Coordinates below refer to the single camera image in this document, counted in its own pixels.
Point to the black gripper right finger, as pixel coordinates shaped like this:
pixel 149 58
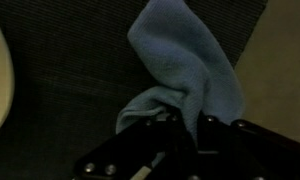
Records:
pixel 256 146

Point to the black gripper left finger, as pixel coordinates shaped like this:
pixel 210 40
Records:
pixel 136 146

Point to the blue cloth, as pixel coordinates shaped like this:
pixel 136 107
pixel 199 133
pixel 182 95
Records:
pixel 186 60

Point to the small dark placemat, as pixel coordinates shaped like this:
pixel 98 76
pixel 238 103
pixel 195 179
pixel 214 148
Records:
pixel 73 73

